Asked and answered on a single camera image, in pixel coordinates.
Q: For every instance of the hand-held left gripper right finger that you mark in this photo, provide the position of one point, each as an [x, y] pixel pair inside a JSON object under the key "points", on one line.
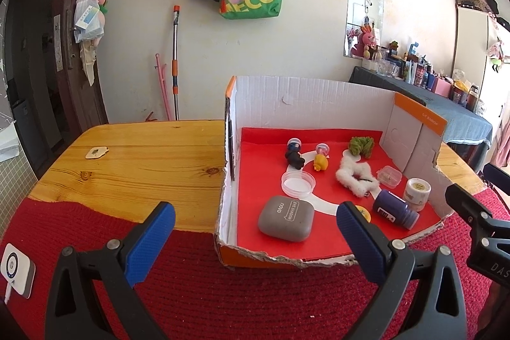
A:
{"points": [[360, 240]]}

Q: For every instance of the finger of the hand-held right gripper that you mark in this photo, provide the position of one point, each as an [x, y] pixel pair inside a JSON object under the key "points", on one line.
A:
{"points": [[498, 176], [466, 206]]}

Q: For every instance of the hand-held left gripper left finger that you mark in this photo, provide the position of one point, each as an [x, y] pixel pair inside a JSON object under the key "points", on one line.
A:
{"points": [[149, 240]]}

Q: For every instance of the yellow bottle cap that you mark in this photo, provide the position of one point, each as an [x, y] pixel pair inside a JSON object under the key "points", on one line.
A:
{"points": [[364, 212]]}

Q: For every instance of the purple bottle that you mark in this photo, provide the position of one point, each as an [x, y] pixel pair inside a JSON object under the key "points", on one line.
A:
{"points": [[392, 206]]}

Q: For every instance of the white round jar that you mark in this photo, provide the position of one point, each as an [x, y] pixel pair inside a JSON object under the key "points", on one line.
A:
{"points": [[416, 192]]}

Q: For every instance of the white fluffy star hair clip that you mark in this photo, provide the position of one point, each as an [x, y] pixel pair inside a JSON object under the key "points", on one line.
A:
{"points": [[348, 172]]}

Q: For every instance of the small clear plastic box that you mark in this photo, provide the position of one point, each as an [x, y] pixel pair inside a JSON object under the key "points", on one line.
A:
{"points": [[389, 176]]}

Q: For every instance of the grey eyeshadow case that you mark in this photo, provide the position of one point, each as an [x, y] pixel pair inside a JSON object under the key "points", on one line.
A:
{"points": [[285, 220]]}

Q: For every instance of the clear round plastic lid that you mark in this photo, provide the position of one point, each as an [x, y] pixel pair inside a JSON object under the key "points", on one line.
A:
{"points": [[299, 184]]}

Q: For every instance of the yellow figurine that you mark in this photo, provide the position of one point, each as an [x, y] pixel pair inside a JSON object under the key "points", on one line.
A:
{"points": [[320, 163]]}

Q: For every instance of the green scrunchie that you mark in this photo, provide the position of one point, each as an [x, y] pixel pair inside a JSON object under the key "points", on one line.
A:
{"points": [[360, 145]]}

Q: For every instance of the pink capsule figurine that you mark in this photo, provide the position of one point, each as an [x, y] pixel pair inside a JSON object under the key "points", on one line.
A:
{"points": [[322, 149]]}

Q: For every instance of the black-haired figurine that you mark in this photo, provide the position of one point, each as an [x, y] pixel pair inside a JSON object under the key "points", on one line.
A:
{"points": [[295, 160]]}

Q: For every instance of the white cardboard box red base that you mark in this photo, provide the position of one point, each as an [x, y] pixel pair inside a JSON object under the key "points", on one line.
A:
{"points": [[318, 97]]}

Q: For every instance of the pink hanging cloth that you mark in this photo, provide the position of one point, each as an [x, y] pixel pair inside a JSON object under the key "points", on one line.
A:
{"points": [[503, 145]]}

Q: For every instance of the grey cloth covered side table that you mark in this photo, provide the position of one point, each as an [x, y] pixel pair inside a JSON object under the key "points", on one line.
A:
{"points": [[458, 121]]}

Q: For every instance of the small beige tag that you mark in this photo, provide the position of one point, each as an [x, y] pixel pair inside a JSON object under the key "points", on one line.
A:
{"points": [[97, 152]]}

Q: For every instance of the red knit blanket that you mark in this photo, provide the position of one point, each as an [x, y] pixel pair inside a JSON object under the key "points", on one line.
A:
{"points": [[239, 296]]}

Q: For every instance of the pink box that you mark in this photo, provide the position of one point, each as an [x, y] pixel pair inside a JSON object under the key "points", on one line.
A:
{"points": [[442, 87]]}

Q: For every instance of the green hanging plush toy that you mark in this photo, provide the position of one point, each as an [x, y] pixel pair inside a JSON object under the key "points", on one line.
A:
{"points": [[498, 53]]}

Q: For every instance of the row of cosmetic bottles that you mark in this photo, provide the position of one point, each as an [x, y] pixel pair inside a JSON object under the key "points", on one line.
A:
{"points": [[422, 75]]}

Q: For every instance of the red printed paper sheet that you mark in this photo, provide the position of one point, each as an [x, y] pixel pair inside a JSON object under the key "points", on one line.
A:
{"points": [[271, 149]]}

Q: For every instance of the white wardrobe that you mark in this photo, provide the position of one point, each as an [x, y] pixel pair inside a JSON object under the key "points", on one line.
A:
{"points": [[470, 45]]}

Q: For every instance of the white square device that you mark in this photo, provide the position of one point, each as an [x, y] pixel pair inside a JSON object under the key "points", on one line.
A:
{"points": [[18, 270]]}

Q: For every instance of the glass mug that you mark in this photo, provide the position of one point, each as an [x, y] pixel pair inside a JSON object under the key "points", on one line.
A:
{"points": [[386, 68]]}

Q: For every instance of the pink plastic rod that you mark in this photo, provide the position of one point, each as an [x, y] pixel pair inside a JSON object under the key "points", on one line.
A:
{"points": [[162, 85]]}

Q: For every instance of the brown wooden door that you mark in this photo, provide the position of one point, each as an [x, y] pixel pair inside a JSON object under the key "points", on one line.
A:
{"points": [[79, 93]]}

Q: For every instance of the pink rabbit plush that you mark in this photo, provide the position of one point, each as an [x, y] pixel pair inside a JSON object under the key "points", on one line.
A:
{"points": [[366, 41]]}

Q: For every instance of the hanging plastic bag with papers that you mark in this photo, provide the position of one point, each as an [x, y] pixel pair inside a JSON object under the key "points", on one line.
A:
{"points": [[87, 19]]}

